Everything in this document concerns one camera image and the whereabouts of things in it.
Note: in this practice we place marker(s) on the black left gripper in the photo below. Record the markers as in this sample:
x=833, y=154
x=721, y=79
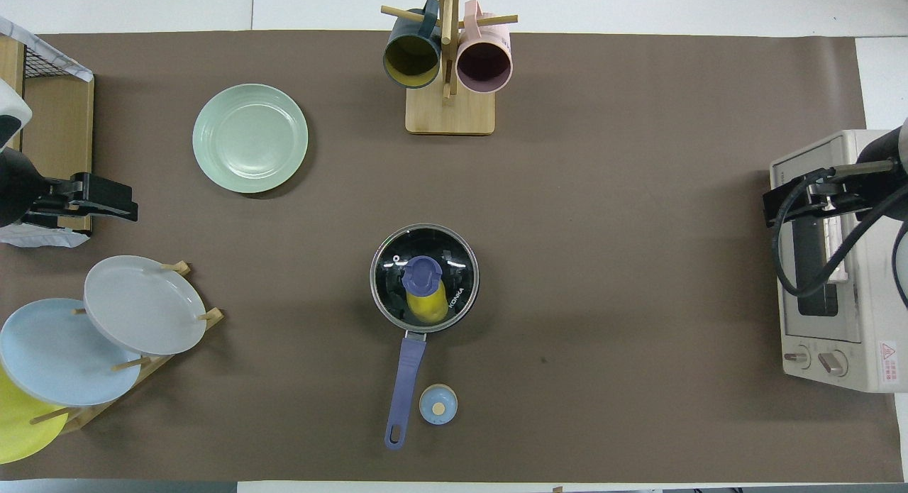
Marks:
x=21, y=188

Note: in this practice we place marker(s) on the light green plate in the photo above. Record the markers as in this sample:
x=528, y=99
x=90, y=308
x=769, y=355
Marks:
x=250, y=138

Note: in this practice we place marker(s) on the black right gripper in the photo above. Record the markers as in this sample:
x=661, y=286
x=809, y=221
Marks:
x=879, y=174

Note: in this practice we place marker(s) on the brown table mat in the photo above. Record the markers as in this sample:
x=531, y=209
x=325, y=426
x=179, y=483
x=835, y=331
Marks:
x=638, y=195

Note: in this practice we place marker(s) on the light blue plate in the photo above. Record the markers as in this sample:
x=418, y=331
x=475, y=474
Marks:
x=57, y=351

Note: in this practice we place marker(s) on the pink ribbed mug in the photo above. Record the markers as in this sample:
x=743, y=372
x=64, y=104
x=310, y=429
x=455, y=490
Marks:
x=484, y=64

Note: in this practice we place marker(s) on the dark teal mug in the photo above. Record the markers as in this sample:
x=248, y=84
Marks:
x=411, y=60

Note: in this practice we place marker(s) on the wooden mug rack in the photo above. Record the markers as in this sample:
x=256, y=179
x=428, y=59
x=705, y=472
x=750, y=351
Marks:
x=450, y=113

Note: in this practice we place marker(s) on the wooden plate rack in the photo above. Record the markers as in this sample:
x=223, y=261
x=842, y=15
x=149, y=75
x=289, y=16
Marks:
x=85, y=411

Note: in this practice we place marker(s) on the white patterned cloth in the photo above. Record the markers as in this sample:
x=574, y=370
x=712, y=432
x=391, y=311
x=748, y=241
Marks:
x=42, y=239
x=42, y=46

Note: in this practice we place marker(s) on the yellow potato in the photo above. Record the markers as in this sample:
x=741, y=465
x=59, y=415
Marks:
x=429, y=308

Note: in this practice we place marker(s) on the beige toaster oven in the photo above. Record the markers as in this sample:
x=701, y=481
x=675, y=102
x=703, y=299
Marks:
x=816, y=323

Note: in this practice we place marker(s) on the yellow plate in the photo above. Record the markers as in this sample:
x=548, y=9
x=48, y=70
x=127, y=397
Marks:
x=21, y=429

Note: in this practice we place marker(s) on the glass lid with blue knob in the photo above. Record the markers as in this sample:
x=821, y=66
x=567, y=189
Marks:
x=397, y=252

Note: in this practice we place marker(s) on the grey plate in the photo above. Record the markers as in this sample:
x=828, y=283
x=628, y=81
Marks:
x=142, y=305

